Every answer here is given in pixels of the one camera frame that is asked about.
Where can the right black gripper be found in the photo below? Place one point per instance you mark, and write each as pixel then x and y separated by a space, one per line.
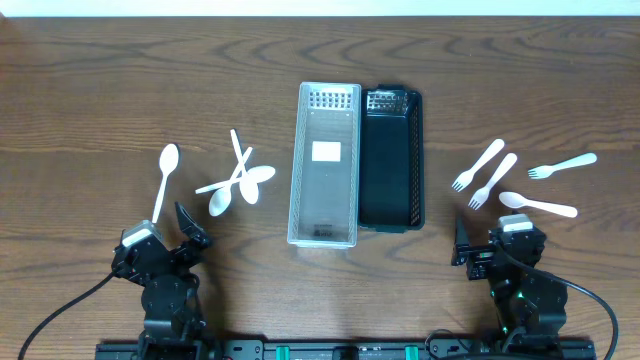
pixel 486 254

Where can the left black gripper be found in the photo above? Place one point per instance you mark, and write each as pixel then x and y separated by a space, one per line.
pixel 167 251

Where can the white spoon bowl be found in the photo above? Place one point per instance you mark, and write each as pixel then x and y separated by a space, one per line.
pixel 259 174
pixel 222 196

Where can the white plastic fork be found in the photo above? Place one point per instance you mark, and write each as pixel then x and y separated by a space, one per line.
pixel 466 177
pixel 482 194
pixel 545 171

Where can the white plastic spoon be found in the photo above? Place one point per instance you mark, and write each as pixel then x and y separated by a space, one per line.
pixel 515 200
pixel 168 162

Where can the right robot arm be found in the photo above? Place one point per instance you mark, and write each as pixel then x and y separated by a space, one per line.
pixel 530 308

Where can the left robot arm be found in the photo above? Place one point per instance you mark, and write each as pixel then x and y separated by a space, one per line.
pixel 174 322

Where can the black plastic mesh basket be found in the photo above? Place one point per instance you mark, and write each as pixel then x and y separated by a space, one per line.
pixel 391 179

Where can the clear plastic mesh basket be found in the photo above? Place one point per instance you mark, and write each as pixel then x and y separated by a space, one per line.
pixel 325 170

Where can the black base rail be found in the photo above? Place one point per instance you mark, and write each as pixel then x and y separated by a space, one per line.
pixel 439 347

